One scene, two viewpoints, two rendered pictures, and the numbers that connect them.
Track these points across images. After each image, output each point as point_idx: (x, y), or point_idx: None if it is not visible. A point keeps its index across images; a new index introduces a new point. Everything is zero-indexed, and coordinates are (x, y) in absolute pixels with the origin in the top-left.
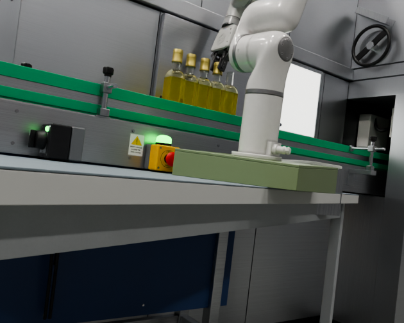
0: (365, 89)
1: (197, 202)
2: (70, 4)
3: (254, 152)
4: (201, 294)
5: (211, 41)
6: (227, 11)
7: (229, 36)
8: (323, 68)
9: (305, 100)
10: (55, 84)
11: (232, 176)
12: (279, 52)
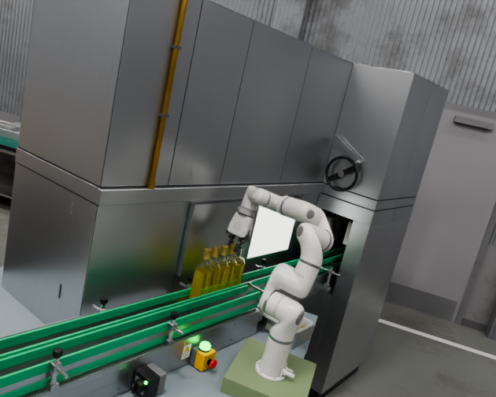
0: (331, 205)
1: None
2: (126, 224)
3: (272, 376)
4: None
5: (225, 211)
6: (243, 200)
7: (246, 229)
8: (302, 193)
9: (286, 224)
10: (142, 338)
11: None
12: (296, 323)
